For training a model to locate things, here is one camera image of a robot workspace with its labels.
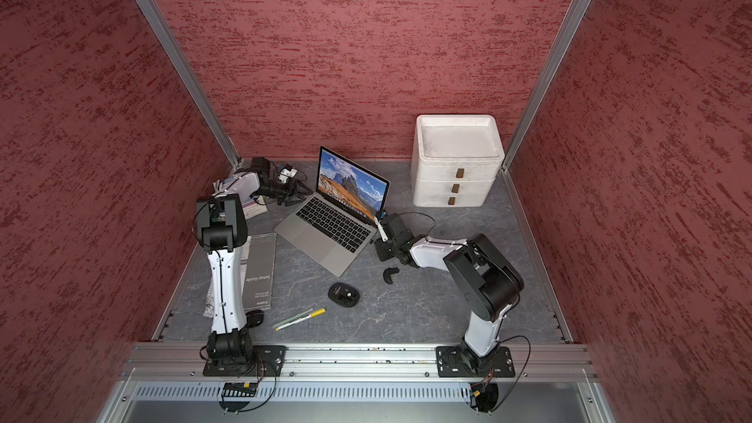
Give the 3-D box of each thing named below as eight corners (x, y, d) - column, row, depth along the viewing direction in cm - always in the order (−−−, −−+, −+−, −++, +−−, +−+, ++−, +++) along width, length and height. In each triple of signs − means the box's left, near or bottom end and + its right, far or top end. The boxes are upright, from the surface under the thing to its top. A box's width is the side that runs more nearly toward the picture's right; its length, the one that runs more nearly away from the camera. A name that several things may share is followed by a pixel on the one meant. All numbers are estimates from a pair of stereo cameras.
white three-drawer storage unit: (413, 209, 108) (421, 159, 87) (410, 166, 123) (416, 114, 102) (486, 210, 108) (511, 159, 87) (474, 167, 123) (493, 115, 102)
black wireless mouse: (326, 298, 86) (325, 295, 84) (335, 282, 90) (334, 278, 87) (353, 311, 84) (352, 308, 82) (361, 294, 87) (360, 290, 85)
